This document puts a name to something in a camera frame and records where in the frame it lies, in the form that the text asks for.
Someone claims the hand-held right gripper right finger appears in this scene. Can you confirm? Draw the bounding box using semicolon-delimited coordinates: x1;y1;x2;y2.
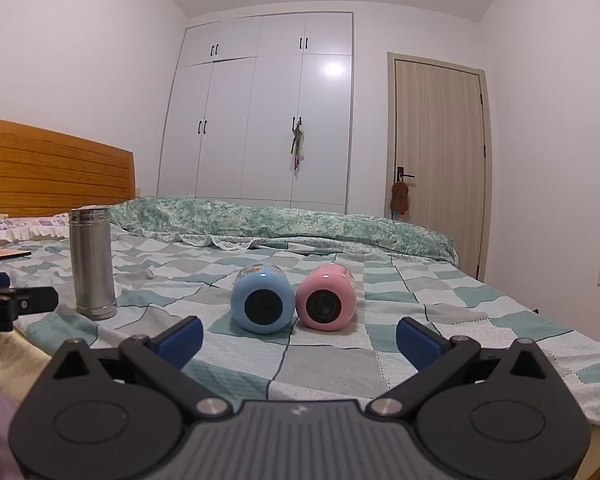
367;317;568;420

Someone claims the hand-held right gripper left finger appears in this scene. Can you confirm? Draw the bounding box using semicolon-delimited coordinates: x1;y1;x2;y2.
35;316;233;420

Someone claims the blue cup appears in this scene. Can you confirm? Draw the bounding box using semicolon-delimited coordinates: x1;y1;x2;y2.
230;261;297;335

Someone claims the pink cup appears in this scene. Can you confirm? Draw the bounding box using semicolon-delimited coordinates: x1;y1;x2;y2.
295;261;357;332

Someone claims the pale yellow cloth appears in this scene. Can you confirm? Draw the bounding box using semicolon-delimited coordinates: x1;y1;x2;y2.
0;329;56;407

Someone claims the purple floral pillow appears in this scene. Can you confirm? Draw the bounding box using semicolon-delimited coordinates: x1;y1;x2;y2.
0;212;74;249

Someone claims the stainless steel thermos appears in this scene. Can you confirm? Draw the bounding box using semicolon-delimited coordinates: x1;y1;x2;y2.
69;206;118;321

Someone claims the wooden headboard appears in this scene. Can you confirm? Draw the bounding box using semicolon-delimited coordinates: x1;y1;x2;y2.
0;115;137;219

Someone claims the green floral quilt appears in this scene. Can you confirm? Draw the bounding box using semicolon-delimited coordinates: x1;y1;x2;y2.
109;196;459;266

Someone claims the light wooden door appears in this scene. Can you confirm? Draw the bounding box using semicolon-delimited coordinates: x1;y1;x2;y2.
384;51;492;281

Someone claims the hanging wardrobe ornament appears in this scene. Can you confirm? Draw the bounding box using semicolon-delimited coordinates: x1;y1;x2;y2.
288;117;306;174

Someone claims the white wardrobe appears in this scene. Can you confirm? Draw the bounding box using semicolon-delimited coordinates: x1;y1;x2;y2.
157;11;355;207

